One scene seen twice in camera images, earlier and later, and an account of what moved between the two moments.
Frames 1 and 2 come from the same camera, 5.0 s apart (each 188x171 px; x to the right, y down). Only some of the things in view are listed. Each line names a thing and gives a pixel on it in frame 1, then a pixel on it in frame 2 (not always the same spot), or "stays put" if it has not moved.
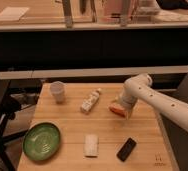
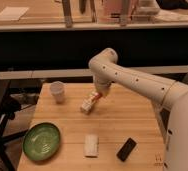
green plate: x=41 y=141 stays put
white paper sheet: x=11 y=13 stays put
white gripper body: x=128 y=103 → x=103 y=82
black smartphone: x=126 y=149 stays put
